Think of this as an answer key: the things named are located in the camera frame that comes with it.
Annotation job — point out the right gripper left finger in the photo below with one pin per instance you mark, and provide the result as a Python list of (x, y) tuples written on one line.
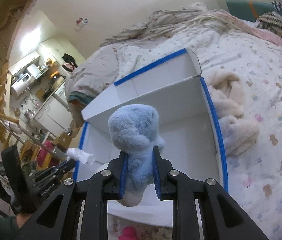
[(78, 209)]

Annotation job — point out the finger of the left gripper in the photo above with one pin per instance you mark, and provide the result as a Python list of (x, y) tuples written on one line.
[(67, 166)]

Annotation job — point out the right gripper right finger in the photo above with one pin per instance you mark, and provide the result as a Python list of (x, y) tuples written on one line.
[(201, 209)]

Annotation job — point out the white tissue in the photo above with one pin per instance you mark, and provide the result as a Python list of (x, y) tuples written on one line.
[(81, 156)]

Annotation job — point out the pink rubber toy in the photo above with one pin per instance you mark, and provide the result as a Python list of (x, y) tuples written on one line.
[(129, 233)]

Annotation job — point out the light blue plush toy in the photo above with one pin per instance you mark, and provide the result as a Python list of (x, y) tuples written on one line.
[(134, 129)]

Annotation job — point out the person's left hand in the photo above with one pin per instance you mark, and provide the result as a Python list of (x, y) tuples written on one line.
[(21, 219)]

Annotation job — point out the white kitchen cabinet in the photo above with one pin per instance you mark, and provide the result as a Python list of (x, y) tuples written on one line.
[(54, 115)]

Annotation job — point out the patterned white bed quilt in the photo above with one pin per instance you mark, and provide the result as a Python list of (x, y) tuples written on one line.
[(242, 67)]

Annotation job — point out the cream fluffy plush blanket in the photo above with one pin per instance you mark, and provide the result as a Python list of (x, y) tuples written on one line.
[(227, 93)]

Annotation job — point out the white water heater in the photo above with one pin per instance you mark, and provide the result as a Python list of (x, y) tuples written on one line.
[(21, 84)]

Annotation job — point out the beige crumpled duvet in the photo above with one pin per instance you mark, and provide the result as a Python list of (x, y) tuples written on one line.
[(133, 48)]

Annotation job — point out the black and white checkered cloth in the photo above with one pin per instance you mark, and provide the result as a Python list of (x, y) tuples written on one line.
[(272, 21)]

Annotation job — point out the teal cushion with orange stripe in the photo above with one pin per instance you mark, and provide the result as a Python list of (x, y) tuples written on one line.
[(249, 10)]

